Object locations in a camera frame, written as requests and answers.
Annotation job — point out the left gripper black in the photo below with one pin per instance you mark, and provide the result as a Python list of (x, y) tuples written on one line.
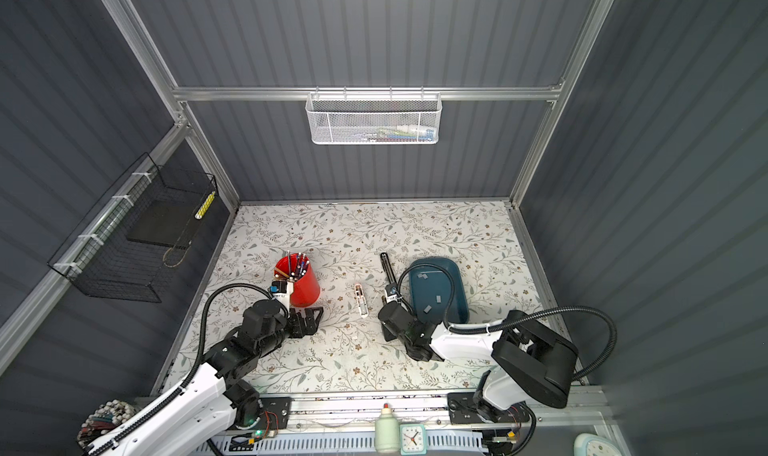
[(311, 323)]

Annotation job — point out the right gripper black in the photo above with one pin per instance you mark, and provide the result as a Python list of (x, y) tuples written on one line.
[(386, 332)]

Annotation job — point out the pink eraser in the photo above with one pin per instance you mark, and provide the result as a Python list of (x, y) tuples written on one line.
[(361, 300)]

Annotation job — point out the teal plastic tray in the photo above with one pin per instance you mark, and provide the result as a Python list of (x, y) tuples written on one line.
[(435, 286)]

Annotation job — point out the black stapler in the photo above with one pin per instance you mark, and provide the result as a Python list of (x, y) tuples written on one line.
[(387, 268)]

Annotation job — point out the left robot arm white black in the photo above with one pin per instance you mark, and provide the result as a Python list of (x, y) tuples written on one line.
[(215, 396)]

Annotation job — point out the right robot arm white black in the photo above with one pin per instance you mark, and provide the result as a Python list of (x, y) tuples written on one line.
[(532, 362)]

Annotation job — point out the red pen cup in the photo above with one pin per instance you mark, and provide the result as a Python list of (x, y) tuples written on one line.
[(297, 268)]

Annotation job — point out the white glue bottle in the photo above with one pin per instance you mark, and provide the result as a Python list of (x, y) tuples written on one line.
[(387, 432)]

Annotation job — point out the small teal clock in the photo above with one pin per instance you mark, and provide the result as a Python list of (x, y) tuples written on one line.
[(413, 439)]

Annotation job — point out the yellow marker in side basket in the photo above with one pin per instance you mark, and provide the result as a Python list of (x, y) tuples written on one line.
[(204, 207)]

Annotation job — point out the clear jar of pencils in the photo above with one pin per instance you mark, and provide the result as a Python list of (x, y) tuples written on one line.
[(104, 419)]

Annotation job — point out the white round device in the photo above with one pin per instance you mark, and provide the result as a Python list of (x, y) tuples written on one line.
[(587, 444)]

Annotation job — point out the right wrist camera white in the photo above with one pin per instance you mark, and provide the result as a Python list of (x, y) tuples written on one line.
[(391, 293)]

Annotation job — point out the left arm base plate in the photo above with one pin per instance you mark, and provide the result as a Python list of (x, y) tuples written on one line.
[(266, 414)]

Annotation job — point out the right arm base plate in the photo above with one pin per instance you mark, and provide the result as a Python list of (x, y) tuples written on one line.
[(468, 408)]

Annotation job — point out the black wire side basket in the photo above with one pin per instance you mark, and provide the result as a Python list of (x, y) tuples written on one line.
[(132, 249)]

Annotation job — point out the white wire wall basket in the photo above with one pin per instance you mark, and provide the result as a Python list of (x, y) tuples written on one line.
[(367, 121)]

